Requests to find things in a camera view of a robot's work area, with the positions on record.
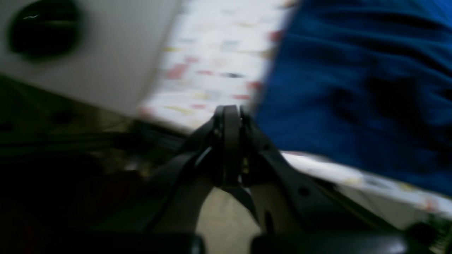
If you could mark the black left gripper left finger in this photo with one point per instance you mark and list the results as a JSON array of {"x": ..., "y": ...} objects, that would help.
[{"x": 163, "y": 217}]

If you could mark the dark blue t-shirt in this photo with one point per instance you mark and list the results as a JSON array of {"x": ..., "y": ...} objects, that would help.
[{"x": 366, "y": 83}]

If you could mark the terrazzo patterned tablecloth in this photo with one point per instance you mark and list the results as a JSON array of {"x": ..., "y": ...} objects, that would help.
[{"x": 217, "y": 51}]

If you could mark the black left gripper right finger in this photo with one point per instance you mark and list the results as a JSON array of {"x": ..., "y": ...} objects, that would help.
[{"x": 300, "y": 215}]

